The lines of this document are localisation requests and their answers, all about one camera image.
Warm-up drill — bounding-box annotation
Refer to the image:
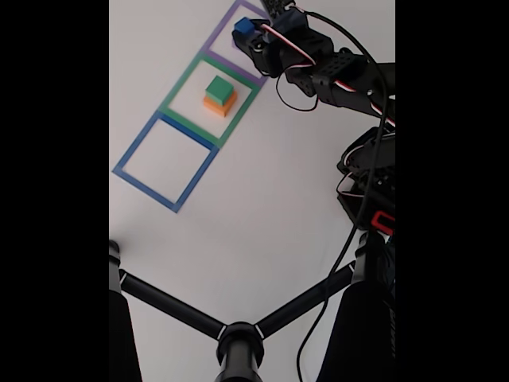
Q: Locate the black tripod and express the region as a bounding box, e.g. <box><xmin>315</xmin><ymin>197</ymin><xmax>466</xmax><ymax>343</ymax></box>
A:
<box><xmin>109</xmin><ymin>232</ymin><xmax>396</xmax><ymax>382</ymax></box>

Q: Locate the purple tape square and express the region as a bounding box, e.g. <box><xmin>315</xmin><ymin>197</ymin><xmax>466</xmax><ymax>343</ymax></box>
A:
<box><xmin>201</xmin><ymin>0</ymin><xmax>275</xmax><ymax>87</ymax></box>

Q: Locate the orange cube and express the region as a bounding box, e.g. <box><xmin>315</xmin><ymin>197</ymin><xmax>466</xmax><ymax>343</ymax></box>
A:
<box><xmin>202</xmin><ymin>90</ymin><xmax>239</xmax><ymax>119</ymax></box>

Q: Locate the red clamp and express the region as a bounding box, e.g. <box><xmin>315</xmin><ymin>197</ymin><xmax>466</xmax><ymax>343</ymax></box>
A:
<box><xmin>370</xmin><ymin>210</ymin><xmax>396</xmax><ymax>236</ymax></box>

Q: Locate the red white servo cable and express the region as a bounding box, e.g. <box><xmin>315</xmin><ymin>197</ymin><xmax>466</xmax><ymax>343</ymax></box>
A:
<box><xmin>336</xmin><ymin>141</ymin><xmax>396</xmax><ymax>198</ymax></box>
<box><xmin>258</xmin><ymin>6</ymin><xmax>396</xmax><ymax>128</ymax></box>

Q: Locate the green tape square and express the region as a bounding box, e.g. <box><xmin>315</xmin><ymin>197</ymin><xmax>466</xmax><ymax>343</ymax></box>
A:
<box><xmin>157</xmin><ymin>49</ymin><xmax>262</xmax><ymax>149</ymax></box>

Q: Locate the blue tape square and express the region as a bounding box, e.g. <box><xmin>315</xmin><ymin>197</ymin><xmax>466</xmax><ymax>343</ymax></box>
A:
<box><xmin>112</xmin><ymin>110</ymin><xmax>220</xmax><ymax>214</ymax></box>

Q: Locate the gripper camera board, blue mount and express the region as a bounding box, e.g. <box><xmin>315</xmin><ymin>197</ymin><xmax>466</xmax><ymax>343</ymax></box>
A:
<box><xmin>260</xmin><ymin>0</ymin><xmax>311</xmax><ymax>33</ymax></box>

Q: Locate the small blue cube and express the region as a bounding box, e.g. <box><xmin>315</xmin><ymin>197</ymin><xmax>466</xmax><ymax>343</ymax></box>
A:
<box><xmin>233</xmin><ymin>17</ymin><xmax>253</xmax><ymax>37</ymax></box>

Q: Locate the green cube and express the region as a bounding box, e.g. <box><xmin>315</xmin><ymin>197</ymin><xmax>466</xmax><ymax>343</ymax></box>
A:
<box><xmin>204</xmin><ymin>75</ymin><xmax>234</xmax><ymax>105</ymax></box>

